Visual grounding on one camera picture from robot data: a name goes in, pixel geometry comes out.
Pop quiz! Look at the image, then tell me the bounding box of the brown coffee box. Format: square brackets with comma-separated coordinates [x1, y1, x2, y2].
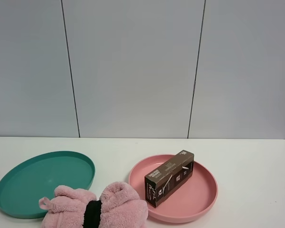
[144, 150, 194, 208]

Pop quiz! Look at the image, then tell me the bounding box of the pink fluffy towel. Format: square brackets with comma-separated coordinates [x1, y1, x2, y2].
[39, 182, 148, 228]

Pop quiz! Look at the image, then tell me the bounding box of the pink round plate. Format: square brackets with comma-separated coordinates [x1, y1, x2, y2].
[128, 154, 218, 223]

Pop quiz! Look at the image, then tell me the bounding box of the green round plate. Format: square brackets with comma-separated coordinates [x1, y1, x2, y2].
[0, 151, 95, 219]

